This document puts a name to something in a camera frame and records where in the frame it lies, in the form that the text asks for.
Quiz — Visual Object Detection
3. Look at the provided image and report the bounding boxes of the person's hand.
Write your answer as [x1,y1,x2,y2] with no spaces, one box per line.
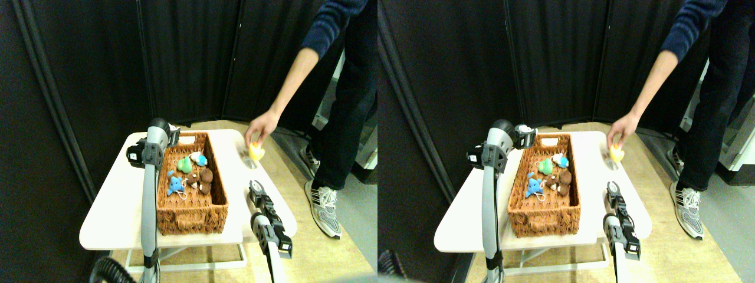
[245,108,281,149]
[606,111,641,150]

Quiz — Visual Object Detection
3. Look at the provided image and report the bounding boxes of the brown wicker basket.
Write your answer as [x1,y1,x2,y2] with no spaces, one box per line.
[507,134,582,238]
[158,131,229,235]

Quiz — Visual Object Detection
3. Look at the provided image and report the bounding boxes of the low white table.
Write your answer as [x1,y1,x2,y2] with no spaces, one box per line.
[434,131,653,277]
[80,129,297,275]

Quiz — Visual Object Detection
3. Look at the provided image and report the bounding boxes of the grey curtain stand pole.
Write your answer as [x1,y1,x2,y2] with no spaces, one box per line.
[12,0,98,204]
[377,9,458,205]

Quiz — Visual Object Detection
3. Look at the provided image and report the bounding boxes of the person's legs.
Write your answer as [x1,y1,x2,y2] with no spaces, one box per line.
[298,18,378,239]
[665,18,755,239]

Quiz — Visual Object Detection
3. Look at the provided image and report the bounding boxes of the white shelf unit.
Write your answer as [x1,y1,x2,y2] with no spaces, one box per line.
[313,50,378,172]
[678,59,755,172]

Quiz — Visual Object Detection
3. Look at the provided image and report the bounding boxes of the black ribbed hose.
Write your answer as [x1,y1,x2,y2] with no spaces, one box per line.
[377,251,408,278]
[88,256,137,283]

